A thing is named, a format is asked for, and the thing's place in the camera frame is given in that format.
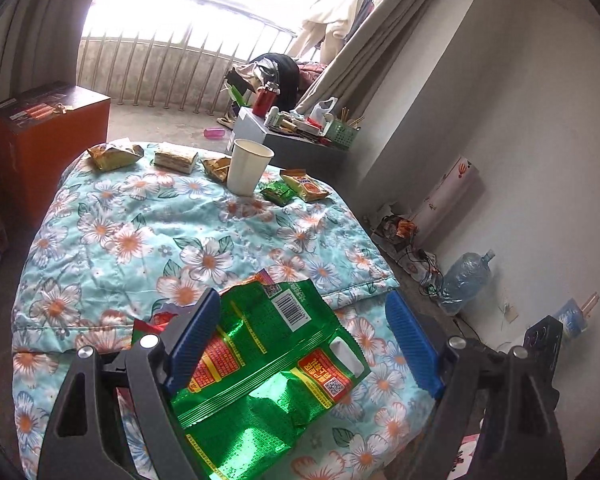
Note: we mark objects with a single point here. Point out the blue water jug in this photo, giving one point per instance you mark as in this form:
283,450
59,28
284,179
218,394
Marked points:
462,280

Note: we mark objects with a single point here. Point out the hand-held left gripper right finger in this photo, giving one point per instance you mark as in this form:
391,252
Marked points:
412,345

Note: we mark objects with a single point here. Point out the red thermos bottle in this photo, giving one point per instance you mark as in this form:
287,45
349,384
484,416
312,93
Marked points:
264,101

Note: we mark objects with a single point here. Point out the hanging beige garment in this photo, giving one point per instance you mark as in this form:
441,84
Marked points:
330,25

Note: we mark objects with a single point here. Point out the small white bottle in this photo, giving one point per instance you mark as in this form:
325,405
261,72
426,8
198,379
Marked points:
272,117

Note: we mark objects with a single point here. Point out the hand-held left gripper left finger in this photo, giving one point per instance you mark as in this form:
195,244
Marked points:
195,340

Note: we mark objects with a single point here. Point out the white paper cup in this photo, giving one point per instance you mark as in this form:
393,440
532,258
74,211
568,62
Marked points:
247,170

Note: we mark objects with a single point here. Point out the white box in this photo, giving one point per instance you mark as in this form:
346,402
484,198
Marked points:
250,125

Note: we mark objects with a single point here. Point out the white plastic bag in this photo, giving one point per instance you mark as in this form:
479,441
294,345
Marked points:
322,109

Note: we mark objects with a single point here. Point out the grey low table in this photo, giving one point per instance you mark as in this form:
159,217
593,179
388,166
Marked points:
300,152

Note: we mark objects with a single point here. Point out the orange cardboard box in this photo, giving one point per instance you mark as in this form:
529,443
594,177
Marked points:
45,145

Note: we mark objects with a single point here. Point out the blue cup with chopsticks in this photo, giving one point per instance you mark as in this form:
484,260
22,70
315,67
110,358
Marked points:
572,317

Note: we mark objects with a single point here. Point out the metal balcony railing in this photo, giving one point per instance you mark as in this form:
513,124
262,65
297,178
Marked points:
170,65

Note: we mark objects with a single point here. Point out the small green snack packet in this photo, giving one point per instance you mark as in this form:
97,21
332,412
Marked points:
278,191

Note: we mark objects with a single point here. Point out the green foil snack bag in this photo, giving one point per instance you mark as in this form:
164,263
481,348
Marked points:
260,340

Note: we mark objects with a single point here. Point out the small brown snack packet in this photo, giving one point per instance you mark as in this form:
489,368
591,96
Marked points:
217,169

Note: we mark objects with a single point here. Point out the beige snack packet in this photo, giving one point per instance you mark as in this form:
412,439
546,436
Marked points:
175,158

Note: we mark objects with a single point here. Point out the green plastic basket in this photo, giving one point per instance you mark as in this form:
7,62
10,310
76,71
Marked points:
341,135

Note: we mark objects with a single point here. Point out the orange yellow snack packet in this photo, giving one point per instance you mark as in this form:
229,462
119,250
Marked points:
307,186

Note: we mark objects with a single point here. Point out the floral blue blanket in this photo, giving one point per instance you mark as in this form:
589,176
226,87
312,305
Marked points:
145,240

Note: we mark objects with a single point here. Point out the bundle of wooden chopsticks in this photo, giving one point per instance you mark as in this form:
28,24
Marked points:
352,117

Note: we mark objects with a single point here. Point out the pink bottle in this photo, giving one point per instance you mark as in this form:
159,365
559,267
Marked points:
213,134

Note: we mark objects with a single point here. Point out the beige curtain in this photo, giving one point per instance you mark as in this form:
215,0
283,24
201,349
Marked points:
390,25
40,30

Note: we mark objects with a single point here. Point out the dark clothes pile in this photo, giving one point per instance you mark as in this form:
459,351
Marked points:
285,72

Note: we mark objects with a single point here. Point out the red foil wrapper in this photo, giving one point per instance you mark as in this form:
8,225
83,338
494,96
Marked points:
152,319

